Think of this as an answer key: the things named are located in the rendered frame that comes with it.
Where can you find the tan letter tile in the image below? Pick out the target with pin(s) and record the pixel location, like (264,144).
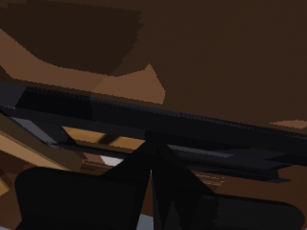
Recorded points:
(3,187)
(103,141)

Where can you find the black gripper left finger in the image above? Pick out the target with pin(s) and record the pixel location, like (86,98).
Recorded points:
(113,199)

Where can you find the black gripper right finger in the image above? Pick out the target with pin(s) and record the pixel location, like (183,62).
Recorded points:
(183,202)

